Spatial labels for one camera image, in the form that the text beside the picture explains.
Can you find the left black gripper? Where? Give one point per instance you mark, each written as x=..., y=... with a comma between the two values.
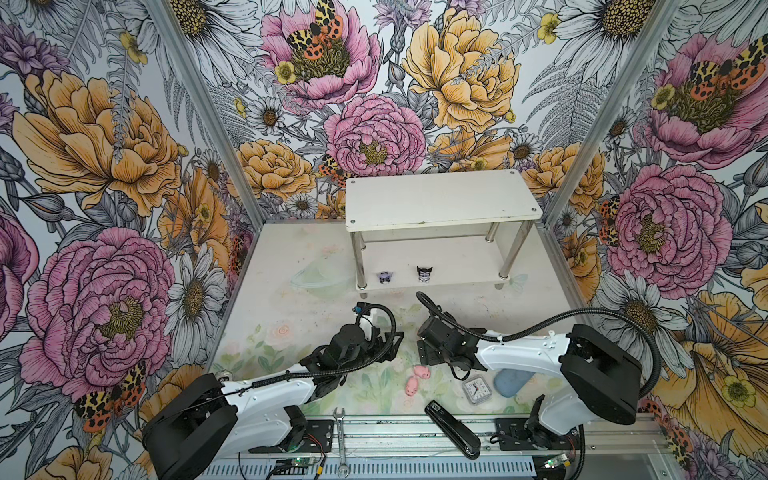
x=378, y=344

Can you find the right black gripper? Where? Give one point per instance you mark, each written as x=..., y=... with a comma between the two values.
x=427, y=354

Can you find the black white kuromi toy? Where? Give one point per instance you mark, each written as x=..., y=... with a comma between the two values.
x=424, y=274

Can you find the purple round toy figure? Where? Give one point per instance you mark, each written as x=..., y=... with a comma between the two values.
x=385, y=277

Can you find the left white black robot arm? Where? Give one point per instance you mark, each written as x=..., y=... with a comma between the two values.
x=213, y=418

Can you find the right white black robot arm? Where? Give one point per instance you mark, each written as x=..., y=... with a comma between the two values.
x=601, y=381

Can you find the white two-tier shelf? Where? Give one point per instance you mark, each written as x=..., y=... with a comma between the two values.
x=469, y=227

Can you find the pink toy centre upper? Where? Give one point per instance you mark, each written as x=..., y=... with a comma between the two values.
x=422, y=372

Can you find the pink toy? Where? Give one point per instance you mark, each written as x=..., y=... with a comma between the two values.
x=411, y=387
x=422, y=372

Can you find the pink toy centre lower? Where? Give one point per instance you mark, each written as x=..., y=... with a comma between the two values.
x=411, y=387

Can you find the small square white clock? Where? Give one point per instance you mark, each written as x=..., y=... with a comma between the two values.
x=477, y=390

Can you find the black stapler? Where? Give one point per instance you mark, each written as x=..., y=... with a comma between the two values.
x=461, y=436

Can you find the silver wrench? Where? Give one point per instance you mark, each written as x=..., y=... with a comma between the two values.
x=343, y=468

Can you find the green circuit board left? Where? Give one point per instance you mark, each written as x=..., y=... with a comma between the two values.
x=299, y=463

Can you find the green circuit board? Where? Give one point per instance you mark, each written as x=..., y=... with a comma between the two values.
x=299, y=463
x=561, y=460

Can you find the green circuit board right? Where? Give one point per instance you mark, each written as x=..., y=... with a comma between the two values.
x=561, y=460

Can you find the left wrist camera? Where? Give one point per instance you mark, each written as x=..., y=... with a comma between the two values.
x=367, y=319

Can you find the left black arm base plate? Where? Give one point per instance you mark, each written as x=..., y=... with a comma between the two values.
x=309, y=436

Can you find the aluminium front rail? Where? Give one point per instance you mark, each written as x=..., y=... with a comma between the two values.
x=413, y=447

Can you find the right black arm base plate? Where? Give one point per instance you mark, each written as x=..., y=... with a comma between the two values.
x=512, y=434

